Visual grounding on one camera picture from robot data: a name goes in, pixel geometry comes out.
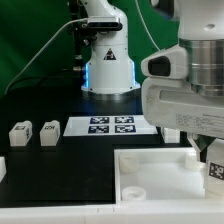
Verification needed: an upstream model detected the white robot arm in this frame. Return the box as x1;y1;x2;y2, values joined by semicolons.
81;0;224;164

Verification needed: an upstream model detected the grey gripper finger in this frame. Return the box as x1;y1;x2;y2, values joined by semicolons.
187;133;215;163

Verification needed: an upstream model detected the dark camera on base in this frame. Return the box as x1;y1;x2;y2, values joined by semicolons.
82;16;123;32

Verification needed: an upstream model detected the white obstacle block left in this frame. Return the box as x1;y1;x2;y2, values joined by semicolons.
0;157;7;183

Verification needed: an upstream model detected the white front rail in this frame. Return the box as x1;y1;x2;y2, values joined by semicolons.
0;200;224;224

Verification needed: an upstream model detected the white marker base sheet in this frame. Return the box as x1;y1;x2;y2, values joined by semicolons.
63;115;157;137

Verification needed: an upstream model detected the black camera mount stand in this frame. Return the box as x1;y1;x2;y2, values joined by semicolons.
67;0;87;72

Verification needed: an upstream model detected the grey camera cable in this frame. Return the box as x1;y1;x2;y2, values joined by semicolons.
3;18;89;98

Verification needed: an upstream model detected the white square tabletop part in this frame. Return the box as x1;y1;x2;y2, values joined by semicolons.
114;147;224;204

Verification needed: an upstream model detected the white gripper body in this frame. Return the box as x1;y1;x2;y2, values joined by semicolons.
142;78;224;139

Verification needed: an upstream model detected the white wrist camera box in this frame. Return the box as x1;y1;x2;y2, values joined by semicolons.
141;45;188;80

